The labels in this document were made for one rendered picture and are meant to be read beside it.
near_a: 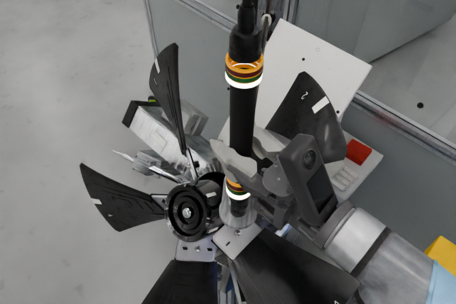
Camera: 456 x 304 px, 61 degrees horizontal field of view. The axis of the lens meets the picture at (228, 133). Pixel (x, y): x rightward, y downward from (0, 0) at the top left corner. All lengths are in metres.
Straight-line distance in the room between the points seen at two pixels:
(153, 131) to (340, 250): 0.69
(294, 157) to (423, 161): 1.00
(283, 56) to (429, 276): 0.65
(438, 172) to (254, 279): 0.81
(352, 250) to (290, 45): 0.61
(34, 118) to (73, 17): 1.14
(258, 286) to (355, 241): 0.34
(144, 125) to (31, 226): 1.41
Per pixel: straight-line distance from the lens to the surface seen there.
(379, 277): 0.50
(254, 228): 0.83
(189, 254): 0.89
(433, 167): 1.41
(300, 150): 0.45
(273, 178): 0.52
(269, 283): 0.80
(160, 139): 1.05
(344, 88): 0.93
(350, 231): 0.50
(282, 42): 1.00
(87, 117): 2.75
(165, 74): 0.86
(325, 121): 0.68
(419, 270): 0.50
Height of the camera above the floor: 1.93
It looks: 51 degrees down
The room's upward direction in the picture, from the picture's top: straight up
